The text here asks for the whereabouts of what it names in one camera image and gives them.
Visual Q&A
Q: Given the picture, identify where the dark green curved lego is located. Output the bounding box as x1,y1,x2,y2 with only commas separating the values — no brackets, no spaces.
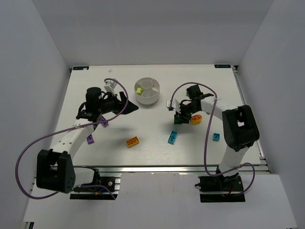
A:
173,118,189,125

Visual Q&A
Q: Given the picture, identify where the lime square lego brick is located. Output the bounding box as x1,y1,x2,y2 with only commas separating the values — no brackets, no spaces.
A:
135,88,143,95

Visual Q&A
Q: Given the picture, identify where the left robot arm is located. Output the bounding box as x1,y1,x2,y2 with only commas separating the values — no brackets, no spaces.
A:
36,87,138,193

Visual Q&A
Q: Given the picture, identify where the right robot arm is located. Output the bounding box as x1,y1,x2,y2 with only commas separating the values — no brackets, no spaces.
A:
166,82,260,178

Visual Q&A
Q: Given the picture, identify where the yellow orange patterned lego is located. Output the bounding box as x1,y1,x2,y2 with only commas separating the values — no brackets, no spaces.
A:
191,114,203,125

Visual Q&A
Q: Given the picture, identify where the purple rectangular lego brick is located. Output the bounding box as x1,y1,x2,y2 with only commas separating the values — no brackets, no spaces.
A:
101,116,109,127

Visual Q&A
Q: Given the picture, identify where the long teal lego brick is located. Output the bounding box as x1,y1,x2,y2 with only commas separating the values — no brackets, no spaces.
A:
168,131,178,145

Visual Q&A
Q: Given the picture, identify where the white round divided container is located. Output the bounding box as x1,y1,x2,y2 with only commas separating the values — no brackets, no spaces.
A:
134,77,160,105

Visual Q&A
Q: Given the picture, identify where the orange rectangular lego brick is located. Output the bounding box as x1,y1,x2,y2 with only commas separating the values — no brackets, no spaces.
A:
126,136,140,148

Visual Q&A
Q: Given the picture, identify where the small teal lego brick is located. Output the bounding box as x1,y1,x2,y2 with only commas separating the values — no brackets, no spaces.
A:
213,133,220,141

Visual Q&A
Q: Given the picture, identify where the light purple lego brick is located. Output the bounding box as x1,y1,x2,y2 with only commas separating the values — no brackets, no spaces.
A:
86,135,94,145

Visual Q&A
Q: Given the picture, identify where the blue label left corner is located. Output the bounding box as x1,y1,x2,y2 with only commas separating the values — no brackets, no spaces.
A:
72,66,89,71

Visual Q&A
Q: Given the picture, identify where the blue label corner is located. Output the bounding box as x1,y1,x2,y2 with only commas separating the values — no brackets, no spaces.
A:
214,64,231,68
72,66,89,71

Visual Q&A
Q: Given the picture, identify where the blue label right corner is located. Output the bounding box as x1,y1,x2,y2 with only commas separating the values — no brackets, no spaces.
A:
214,64,231,68

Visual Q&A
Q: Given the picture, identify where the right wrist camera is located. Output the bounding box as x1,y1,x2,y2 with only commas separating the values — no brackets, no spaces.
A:
166,99,180,112

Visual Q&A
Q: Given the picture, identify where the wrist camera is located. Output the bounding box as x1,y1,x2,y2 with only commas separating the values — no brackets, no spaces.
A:
104,79,117,95
166,99,180,112

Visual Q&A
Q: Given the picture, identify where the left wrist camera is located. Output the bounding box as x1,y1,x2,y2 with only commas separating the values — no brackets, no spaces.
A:
104,79,117,95

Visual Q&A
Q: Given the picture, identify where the aluminium front rail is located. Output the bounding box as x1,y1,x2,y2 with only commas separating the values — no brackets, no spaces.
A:
74,165,270,173

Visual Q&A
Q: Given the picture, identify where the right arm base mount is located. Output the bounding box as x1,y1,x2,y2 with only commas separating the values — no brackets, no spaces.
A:
194,176,245,203

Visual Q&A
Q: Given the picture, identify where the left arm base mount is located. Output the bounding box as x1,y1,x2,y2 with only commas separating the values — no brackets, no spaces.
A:
70,172,121,200

